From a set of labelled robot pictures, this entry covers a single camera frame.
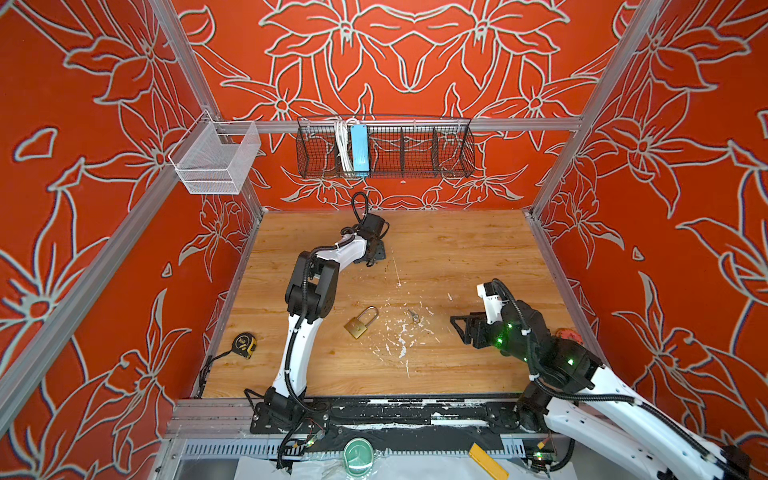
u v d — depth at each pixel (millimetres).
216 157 936
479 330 621
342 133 875
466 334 644
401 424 727
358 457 678
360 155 908
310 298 589
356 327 875
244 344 831
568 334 839
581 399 469
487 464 672
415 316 905
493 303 641
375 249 949
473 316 632
